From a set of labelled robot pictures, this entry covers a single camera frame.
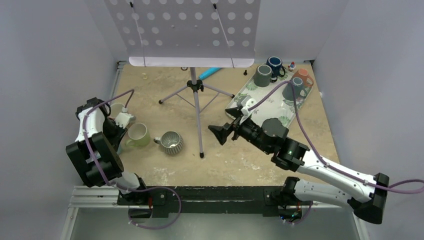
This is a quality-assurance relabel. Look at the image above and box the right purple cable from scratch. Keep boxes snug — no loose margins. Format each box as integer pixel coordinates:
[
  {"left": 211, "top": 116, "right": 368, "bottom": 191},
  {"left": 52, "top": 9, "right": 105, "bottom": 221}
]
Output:
[{"left": 248, "top": 79, "right": 424, "bottom": 195}]

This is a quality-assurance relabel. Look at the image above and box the dark teal mug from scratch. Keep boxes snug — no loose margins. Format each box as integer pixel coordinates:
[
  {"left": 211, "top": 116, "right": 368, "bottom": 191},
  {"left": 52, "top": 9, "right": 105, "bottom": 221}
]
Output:
[{"left": 282, "top": 77, "right": 305, "bottom": 101}]

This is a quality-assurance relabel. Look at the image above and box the grey ribbed mug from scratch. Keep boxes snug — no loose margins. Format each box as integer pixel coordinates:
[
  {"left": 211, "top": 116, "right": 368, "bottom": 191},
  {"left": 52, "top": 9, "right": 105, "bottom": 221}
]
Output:
[{"left": 153, "top": 131, "right": 184, "bottom": 155}]

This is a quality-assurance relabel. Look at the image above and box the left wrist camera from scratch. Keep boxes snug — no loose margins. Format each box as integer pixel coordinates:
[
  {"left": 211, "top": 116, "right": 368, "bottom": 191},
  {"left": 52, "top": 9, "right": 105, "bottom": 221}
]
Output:
[{"left": 114, "top": 107, "right": 137, "bottom": 129}]

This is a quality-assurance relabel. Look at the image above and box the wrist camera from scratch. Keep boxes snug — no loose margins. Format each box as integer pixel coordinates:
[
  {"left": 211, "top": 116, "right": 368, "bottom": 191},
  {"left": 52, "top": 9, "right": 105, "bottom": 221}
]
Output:
[
  {"left": 237, "top": 95, "right": 257, "bottom": 116},
  {"left": 114, "top": 107, "right": 137, "bottom": 129}
]

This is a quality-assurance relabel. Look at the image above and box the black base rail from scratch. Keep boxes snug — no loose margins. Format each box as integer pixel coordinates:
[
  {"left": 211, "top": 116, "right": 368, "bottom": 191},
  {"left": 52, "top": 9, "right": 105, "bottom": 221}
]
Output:
[{"left": 117, "top": 186, "right": 310, "bottom": 219}]

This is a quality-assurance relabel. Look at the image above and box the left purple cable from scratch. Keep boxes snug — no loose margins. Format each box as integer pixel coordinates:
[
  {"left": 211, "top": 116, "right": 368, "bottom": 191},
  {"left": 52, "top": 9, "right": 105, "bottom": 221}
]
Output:
[{"left": 82, "top": 88, "right": 182, "bottom": 200}]

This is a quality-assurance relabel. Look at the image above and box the orange mug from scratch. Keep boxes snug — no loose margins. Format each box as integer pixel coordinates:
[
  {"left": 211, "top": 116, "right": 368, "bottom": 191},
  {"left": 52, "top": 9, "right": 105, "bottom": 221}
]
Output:
[{"left": 293, "top": 68, "right": 315, "bottom": 88}]

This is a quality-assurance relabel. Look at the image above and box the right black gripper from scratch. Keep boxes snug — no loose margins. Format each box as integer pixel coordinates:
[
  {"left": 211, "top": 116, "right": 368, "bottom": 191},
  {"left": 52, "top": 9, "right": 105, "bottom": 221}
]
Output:
[{"left": 208, "top": 106, "right": 272, "bottom": 154}]

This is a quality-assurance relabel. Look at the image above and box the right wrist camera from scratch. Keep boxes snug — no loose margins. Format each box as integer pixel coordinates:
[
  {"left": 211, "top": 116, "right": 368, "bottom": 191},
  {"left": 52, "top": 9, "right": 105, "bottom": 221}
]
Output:
[{"left": 237, "top": 95, "right": 257, "bottom": 116}]

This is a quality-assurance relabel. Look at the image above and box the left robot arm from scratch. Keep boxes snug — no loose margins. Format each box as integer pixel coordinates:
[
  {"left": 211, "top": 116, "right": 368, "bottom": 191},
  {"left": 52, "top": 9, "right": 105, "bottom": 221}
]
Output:
[{"left": 65, "top": 97, "right": 150, "bottom": 205}]

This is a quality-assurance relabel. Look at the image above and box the light green mug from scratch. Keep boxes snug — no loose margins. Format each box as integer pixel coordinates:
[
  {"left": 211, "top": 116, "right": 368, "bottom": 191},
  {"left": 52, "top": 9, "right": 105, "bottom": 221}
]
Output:
[{"left": 125, "top": 123, "right": 151, "bottom": 148}]

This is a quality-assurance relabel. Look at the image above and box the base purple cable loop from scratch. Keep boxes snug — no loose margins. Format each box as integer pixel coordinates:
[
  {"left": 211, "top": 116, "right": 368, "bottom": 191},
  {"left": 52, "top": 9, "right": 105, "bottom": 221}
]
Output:
[{"left": 127, "top": 188, "right": 185, "bottom": 232}]

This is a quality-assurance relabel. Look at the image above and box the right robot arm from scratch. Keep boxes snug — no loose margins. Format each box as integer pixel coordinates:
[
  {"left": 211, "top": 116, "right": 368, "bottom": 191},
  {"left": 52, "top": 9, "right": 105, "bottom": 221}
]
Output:
[{"left": 208, "top": 107, "right": 390, "bottom": 225}]

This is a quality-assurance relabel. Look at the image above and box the light blue faceted mug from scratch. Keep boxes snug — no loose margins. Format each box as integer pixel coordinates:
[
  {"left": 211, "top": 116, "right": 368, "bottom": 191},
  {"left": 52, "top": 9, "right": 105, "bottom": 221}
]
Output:
[{"left": 116, "top": 144, "right": 124, "bottom": 156}]

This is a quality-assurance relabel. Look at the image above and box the dark blue mug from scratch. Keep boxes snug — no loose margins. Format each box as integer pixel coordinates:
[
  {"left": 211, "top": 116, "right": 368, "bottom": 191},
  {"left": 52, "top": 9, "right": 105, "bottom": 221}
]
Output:
[{"left": 266, "top": 56, "right": 286, "bottom": 83}]

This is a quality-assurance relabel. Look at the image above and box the small gnome figurine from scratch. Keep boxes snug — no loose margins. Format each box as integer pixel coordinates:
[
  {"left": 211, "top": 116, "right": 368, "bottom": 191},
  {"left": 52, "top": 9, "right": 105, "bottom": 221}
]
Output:
[{"left": 288, "top": 61, "right": 296, "bottom": 72}]

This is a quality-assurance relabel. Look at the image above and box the salmon pink mug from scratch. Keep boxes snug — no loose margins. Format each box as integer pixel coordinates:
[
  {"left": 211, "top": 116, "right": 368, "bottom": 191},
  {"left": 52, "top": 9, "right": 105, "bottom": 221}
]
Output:
[{"left": 108, "top": 102, "right": 128, "bottom": 119}]

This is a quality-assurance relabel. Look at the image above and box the light blue cylinder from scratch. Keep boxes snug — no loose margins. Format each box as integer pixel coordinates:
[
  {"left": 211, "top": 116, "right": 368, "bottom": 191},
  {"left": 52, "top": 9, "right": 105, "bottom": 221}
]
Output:
[{"left": 198, "top": 67, "right": 221, "bottom": 80}]

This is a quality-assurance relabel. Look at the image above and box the perforated music stand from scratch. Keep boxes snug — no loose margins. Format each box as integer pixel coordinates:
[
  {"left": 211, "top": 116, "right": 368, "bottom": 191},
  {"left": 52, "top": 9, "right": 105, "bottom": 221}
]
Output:
[{"left": 103, "top": 0, "right": 261, "bottom": 159}]

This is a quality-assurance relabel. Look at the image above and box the floral serving tray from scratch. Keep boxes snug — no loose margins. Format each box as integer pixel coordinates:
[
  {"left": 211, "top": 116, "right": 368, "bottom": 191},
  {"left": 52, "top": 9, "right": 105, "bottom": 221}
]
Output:
[{"left": 225, "top": 67, "right": 314, "bottom": 128}]

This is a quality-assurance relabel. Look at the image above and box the aluminium frame rail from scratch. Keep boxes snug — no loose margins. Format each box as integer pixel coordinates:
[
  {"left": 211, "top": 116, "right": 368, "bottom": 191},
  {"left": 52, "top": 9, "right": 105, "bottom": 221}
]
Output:
[{"left": 59, "top": 186, "right": 119, "bottom": 240}]

